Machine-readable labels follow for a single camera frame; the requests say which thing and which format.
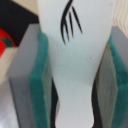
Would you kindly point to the red toy tomato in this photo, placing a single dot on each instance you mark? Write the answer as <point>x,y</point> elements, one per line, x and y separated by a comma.
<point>5,41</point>

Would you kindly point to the white blue toy fish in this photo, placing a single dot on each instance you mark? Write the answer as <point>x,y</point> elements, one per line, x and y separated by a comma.
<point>77,31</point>

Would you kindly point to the gripper grey green-padded right finger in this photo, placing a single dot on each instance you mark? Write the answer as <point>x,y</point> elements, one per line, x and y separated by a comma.
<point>112,82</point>

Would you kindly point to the gripper grey green-padded left finger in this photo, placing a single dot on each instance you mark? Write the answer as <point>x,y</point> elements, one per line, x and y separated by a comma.
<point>31,80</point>

